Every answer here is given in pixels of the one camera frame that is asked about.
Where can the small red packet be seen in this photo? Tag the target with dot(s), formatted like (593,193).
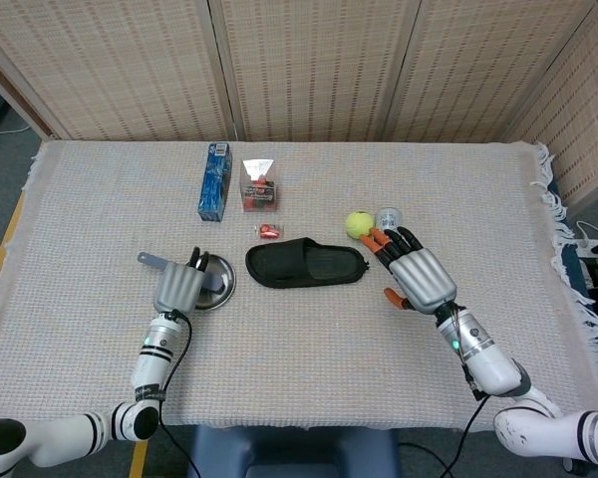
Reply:
(268,231)

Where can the beige woven tablecloth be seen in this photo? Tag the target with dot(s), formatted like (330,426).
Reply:
(299,358)

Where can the round steel plate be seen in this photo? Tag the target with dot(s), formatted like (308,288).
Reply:
(219,294)

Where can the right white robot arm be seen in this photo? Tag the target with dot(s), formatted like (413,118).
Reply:
(493,368)

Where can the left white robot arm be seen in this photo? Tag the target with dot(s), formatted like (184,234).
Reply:
(152,363)

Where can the yellow tennis ball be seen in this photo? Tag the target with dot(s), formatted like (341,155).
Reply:
(357,223)

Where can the clear plastic box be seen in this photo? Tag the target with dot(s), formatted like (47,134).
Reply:
(258,186)

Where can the woven bamboo folding screen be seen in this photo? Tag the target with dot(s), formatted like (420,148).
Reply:
(309,70)

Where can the blue cardboard box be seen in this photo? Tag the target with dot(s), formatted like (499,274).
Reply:
(213,184)

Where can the white power strip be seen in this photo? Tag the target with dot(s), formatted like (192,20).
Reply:
(593,244)

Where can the blue padded chair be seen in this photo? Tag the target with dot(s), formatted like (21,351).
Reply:
(289,453)

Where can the black slipper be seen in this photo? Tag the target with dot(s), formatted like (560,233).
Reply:
(279,264)

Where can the blue drink can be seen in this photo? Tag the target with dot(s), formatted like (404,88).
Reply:
(388,218)

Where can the grey brush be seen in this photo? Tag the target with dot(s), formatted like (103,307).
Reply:
(152,261)

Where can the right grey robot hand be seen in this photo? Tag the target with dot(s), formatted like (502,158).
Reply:
(421,279)

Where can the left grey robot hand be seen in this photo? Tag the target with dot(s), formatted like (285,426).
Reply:
(177,289)

